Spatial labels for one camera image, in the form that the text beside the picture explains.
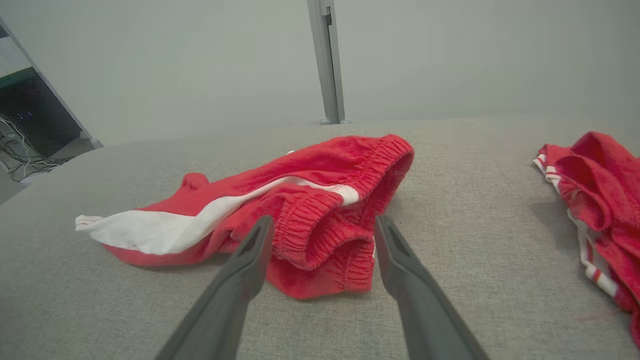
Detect grey fabric sofa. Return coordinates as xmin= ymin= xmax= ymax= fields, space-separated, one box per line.
xmin=0 ymin=114 xmax=640 ymax=360

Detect black background cabinet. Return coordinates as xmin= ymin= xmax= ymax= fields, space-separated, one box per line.
xmin=0 ymin=67 xmax=84 ymax=160

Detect tangled thin background cables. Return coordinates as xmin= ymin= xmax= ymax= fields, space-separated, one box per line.
xmin=0 ymin=114 xmax=76 ymax=184

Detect red shorts with white stripe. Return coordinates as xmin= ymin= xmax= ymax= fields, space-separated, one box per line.
xmin=75 ymin=133 xmax=416 ymax=301

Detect red white-sleeved T-shirt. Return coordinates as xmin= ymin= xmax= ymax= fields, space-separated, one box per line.
xmin=532 ymin=131 xmax=640 ymax=351

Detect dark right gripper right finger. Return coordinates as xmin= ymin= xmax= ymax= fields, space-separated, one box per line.
xmin=374 ymin=214 xmax=490 ymax=360

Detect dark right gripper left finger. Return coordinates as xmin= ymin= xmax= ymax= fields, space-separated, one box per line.
xmin=155 ymin=215 xmax=275 ymax=360

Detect grey metal partition post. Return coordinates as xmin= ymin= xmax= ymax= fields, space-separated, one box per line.
xmin=306 ymin=0 xmax=353 ymax=126

